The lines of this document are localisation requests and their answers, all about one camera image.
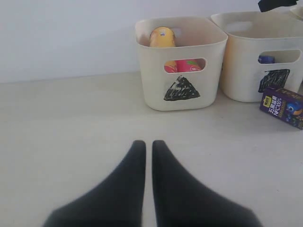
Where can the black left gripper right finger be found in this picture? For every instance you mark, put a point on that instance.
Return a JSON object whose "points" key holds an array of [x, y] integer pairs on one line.
{"points": [[182, 201]]}

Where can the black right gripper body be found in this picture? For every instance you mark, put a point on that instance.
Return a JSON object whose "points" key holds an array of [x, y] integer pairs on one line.
{"points": [[268, 5]]}

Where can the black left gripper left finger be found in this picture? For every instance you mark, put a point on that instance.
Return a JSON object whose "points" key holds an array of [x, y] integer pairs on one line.
{"points": [[116, 202]]}

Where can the blue white milk carton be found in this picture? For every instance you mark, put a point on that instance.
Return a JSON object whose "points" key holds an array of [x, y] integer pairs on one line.
{"points": [[266, 59]]}

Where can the pink chips can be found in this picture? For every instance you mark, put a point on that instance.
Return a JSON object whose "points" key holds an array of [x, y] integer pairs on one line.
{"points": [[190, 65]]}

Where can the purple drink carton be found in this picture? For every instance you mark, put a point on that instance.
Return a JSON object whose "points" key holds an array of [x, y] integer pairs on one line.
{"points": [[284, 105]]}

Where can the yellow chips can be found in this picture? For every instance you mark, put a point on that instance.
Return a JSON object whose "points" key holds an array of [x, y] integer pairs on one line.
{"points": [[163, 37]]}

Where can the cream bin square mark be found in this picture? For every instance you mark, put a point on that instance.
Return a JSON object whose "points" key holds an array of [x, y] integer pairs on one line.
{"points": [[251, 34]]}

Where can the cream bin triangle mark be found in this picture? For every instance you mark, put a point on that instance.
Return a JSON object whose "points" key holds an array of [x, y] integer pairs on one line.
{"points": [[196, 39]]}

